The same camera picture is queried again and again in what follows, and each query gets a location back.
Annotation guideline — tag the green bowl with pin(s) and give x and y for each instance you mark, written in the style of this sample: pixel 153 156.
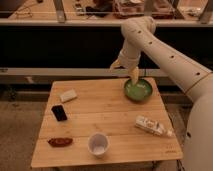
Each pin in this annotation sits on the green bowl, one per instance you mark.
pixel 139 91

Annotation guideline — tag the white paper cup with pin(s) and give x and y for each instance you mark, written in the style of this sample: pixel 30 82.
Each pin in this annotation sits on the white paper cup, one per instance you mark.
pixel 98 144

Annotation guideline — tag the metal shelf rack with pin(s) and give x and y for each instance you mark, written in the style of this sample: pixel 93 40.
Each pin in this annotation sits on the metal shelf rack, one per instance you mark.
pixel 44 42

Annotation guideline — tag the black phone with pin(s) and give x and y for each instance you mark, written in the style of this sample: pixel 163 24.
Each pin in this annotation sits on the black phone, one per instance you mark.
pixel 59 112

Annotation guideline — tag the brown chocolate bar wrapper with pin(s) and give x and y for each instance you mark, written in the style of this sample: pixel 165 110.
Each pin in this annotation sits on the brown chocolate bar wrapper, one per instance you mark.
pixel 60 142

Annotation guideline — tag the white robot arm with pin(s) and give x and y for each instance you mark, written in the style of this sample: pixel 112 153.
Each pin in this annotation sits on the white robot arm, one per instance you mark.
pixel 194 79

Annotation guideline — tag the wooden table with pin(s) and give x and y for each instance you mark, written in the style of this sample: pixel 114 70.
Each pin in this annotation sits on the wooden table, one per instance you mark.
pixel 101 107

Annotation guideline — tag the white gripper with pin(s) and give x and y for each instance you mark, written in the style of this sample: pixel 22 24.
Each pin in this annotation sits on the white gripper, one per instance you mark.
pixel 129 62

